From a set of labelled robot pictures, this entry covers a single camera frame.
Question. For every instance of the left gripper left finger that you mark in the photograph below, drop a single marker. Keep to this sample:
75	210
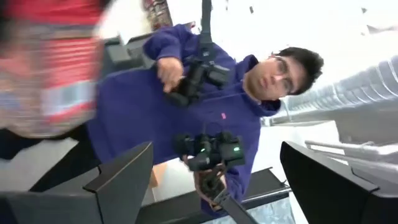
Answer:
118	193

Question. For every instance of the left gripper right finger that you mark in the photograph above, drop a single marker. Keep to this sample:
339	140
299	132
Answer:
329	193

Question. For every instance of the patterned red-lidded tin with barcode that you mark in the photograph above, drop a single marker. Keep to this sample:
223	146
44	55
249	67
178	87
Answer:
53	68

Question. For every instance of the person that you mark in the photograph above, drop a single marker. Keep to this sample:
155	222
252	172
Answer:
140	115

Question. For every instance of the person's hand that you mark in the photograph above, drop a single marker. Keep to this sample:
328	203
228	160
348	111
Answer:
169	73
203	186

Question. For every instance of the dark grey equipment case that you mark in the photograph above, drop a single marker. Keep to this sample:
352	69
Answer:
124	54

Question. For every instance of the white metal rail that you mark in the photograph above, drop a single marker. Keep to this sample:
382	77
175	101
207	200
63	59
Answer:
351	149

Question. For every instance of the silver ceiling air duct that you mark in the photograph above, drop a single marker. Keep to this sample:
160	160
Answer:
357	90

